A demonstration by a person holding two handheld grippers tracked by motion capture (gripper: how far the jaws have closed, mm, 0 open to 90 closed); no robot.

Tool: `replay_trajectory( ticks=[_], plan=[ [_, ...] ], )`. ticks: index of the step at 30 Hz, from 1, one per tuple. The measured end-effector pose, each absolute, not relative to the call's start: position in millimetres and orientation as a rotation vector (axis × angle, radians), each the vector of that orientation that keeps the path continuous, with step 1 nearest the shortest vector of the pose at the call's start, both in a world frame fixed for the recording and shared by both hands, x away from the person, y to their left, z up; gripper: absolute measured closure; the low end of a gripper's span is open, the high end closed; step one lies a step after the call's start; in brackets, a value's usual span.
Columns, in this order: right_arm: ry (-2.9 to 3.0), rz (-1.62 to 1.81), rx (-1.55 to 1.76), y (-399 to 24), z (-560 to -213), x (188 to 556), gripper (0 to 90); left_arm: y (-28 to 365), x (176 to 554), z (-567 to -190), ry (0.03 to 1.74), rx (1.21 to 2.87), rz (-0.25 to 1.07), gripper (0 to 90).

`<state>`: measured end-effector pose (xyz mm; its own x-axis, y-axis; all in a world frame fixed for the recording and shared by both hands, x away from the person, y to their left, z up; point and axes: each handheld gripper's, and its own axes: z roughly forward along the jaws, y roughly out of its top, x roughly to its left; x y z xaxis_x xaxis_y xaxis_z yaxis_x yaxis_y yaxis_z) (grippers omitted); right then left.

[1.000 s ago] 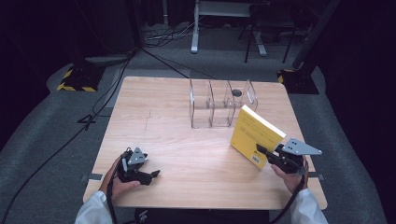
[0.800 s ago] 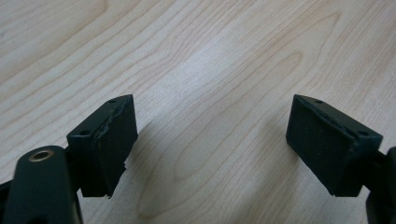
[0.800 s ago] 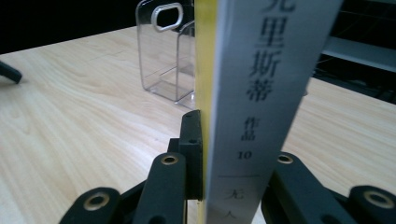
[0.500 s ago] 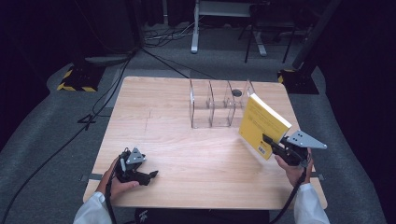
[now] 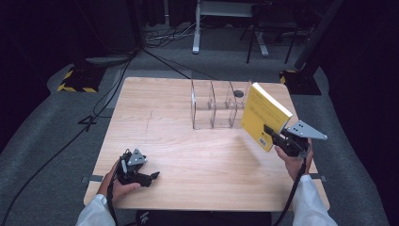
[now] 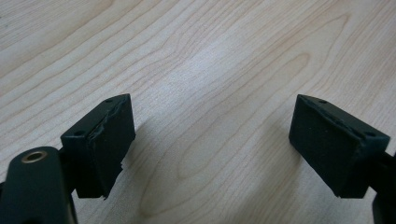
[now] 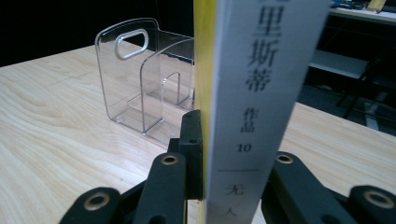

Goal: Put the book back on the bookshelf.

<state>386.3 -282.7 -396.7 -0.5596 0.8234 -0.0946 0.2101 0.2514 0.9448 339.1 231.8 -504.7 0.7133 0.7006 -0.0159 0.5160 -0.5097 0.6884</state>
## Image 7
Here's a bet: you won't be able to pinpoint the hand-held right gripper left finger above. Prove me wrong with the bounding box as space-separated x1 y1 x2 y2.
169 109 205 201

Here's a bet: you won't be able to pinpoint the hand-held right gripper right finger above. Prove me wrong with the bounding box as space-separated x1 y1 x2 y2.
261 169 281 224

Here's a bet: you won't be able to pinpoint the yellow book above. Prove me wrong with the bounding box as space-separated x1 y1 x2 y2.
192 0 332 224

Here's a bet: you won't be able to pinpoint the clear acrylic book rack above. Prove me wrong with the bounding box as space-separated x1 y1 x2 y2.
93 17 196 146

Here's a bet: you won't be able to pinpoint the black chair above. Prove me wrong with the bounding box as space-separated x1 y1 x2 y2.
335 55 396 129

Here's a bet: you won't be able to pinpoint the grey shelf board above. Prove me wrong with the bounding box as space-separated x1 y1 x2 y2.
308 49 371 80

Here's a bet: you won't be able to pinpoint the white desk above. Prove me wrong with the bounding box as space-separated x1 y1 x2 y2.
329 7 396 26

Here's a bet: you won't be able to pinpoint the dark blue tools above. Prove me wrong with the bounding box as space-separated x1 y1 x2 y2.
331 0 366 10

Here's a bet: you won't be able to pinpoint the tan block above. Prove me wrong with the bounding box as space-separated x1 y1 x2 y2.
366 0 388 13

